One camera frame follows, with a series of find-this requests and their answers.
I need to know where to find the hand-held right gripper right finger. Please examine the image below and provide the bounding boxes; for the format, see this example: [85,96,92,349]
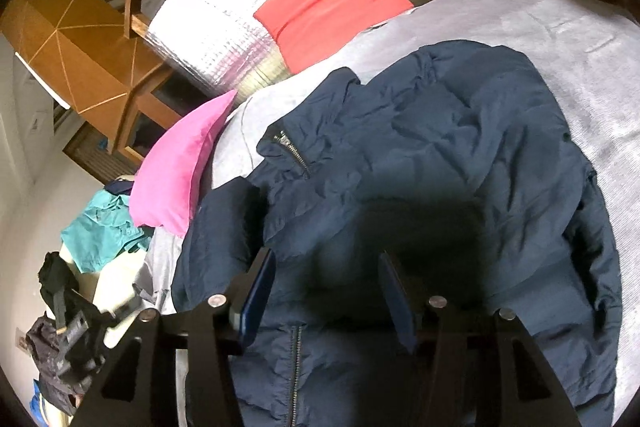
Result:
[378,251,583,427]

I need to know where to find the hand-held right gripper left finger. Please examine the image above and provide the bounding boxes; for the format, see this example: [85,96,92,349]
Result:
[75,248,277,427]

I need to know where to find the navy blue padded jacket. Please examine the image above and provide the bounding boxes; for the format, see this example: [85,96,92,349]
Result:
[171,41,623,427]

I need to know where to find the black cloth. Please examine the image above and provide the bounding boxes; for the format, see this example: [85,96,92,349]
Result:
[39,251,81,333]

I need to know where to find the teal cloth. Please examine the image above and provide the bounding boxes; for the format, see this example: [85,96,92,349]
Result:
[61,192,153,273]

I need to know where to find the pink pillow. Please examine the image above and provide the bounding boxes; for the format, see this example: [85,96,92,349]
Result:
[129,89,238,238]

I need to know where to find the orange-red cloth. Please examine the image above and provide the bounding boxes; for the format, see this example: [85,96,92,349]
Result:
[253,0,416,72]

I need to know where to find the grey bed sheet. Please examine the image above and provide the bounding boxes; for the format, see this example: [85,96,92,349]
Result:
[135,0,640,427]

